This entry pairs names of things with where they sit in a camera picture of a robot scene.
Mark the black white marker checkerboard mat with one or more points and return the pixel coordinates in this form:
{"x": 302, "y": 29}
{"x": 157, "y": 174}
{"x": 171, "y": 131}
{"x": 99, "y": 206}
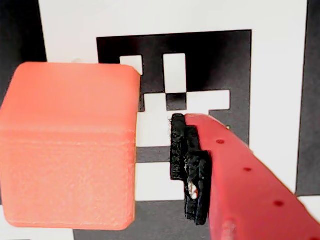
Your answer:
{"x": 225, "y": 62}

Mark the orange cube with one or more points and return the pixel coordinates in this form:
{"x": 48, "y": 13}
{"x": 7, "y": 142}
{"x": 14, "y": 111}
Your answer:
{"x": 67, "y": 137}

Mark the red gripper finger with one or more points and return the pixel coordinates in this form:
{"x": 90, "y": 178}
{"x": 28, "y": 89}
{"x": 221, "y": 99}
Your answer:
{"x": 240, "y": 180}

